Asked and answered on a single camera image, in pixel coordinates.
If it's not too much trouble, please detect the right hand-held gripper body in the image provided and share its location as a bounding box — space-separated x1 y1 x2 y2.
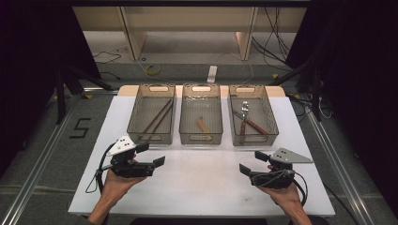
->
249 147 314 190

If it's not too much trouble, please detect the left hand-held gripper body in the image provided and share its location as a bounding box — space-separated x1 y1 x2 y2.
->
106 134 156 179

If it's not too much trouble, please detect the metal knife with wooden handle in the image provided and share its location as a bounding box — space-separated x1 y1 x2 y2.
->
233 111 270 136

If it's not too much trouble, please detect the grey transparent plastic basket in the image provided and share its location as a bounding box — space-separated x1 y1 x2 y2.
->
178 82 224 145
228 83 280 147
126 83 176 145

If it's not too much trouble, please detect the metal fork with wooden handle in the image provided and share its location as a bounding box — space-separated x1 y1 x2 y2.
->
239 100 251 138

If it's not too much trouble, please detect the person's right hand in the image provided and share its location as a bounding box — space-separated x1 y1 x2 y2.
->
259 164 304 214

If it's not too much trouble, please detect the person's left hand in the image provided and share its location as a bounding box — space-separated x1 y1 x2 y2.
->
102 153 148 203

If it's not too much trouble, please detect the white table cover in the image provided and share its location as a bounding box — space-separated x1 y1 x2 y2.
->
68 95 336 218

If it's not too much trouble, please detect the yellow tape roll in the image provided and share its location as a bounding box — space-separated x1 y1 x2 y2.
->
145 64 161 77

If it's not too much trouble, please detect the black metal stand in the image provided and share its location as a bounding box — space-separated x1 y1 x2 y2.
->
268 59 323 123
54 67 115 126

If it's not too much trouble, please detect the white power strip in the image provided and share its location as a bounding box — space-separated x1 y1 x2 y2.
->
207 65 219 84

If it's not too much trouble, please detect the black curtain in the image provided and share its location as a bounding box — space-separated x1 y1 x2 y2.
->
0 0 102 176
285 0 398 207

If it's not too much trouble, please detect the light wooden shelf unit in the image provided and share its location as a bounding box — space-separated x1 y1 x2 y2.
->
73 6 308 62

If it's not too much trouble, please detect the right hand-held gripper cable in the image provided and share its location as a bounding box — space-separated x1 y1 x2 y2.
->
252 169 310 207

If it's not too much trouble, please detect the hand-held gripper cable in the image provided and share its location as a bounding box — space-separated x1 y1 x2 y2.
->
84 143 116 195
252 169 310 207

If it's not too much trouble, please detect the left hand-held gripper cable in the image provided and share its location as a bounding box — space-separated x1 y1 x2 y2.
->
84 143 116 195

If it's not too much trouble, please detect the aluminium floor rail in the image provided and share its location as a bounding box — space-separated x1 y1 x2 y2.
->
306 111 375 225
0 93 83 225

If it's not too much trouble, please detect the tangle of floor cables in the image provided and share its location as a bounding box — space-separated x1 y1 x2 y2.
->
289 93 332 123

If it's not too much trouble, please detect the white floor cable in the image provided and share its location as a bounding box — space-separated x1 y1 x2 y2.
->
215 51 255 85

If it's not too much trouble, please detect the bundle of black cables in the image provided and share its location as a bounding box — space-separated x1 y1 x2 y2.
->
252 7 294 64

